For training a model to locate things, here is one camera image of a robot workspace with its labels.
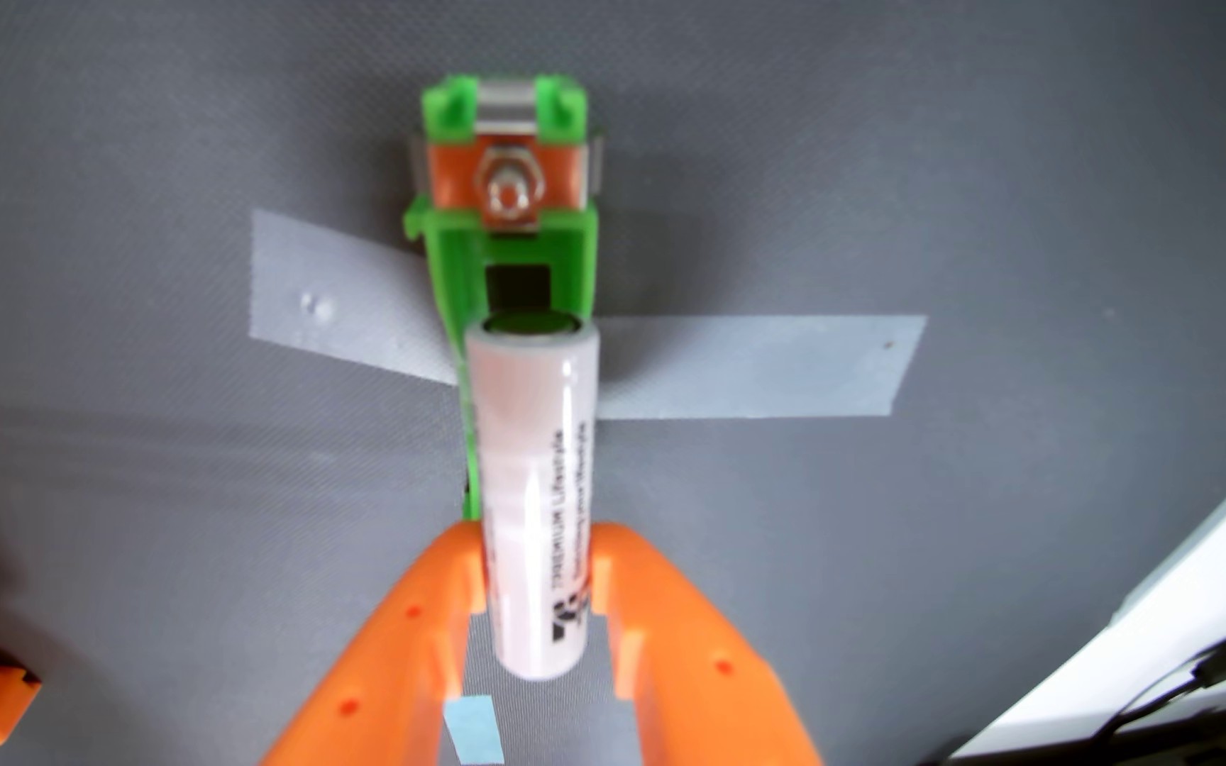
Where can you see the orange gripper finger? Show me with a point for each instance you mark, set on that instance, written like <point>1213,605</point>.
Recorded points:
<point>698,692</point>
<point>395,670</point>

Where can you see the white cylindrical battery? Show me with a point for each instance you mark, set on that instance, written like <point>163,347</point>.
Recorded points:
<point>528,457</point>

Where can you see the green battery holder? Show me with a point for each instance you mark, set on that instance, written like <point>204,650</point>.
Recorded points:
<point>459,266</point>

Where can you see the blue tape piece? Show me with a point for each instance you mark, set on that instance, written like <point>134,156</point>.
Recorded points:
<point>475,732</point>

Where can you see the grey fabric mat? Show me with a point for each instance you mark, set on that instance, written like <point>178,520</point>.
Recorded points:
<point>145,128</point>

